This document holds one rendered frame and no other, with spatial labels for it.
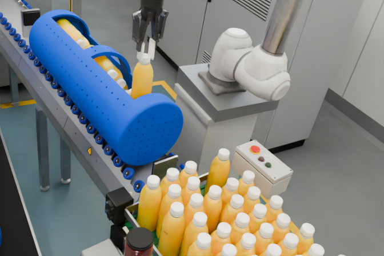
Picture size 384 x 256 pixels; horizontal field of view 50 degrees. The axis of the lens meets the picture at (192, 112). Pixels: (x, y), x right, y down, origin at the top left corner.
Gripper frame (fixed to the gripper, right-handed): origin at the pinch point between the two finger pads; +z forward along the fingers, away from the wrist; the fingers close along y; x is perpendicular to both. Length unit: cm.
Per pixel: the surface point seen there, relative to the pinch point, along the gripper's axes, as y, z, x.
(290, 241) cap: -7, 26, 72
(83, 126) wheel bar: 11, 45, -23
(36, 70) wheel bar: 12, 46, -75
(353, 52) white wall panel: -276, 77, -65
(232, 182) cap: -8, 26, 46
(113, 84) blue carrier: 7.4, 16.4, -7.6
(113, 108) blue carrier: 12.1, 20.4, 1.6
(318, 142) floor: -213, 137, -31
